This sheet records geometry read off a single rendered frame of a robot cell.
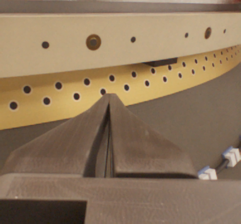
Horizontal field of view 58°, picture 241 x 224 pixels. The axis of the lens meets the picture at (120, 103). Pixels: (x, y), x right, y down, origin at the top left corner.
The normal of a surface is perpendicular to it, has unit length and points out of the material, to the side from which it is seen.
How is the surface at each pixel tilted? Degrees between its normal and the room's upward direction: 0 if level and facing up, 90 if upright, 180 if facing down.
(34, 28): 90
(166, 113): 62
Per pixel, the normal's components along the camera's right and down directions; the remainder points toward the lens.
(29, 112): 0.35, -0.06
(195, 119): 0.55, -0.10
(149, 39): 0.51, 0.39
